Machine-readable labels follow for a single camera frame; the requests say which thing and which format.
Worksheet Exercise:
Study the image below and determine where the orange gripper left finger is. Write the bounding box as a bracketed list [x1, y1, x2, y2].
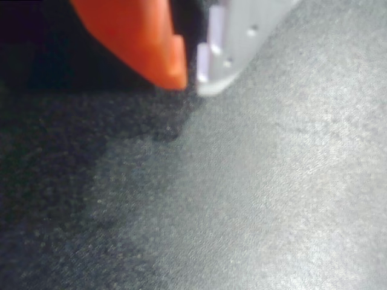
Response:
[69, 0, 189, 91]

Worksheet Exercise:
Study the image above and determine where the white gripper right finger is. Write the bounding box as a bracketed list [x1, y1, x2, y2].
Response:
[196, 0, 299, 96]

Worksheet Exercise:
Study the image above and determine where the black table mat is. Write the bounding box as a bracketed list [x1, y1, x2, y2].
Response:
[0, 0, 387, 290]

